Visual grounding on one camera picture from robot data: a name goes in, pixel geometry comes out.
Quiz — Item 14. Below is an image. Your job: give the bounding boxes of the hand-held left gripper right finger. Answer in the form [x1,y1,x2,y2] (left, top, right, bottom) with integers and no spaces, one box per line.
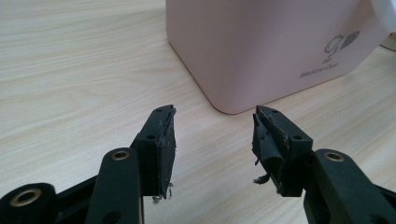
[251,105,314,198]

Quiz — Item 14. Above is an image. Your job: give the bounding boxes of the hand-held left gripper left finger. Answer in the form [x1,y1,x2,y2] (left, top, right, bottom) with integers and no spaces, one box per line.
[130,104,177,201]

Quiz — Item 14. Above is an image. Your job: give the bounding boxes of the pink plastic storage box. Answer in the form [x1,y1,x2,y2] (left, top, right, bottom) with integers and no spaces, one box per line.
[164,0,396,116]

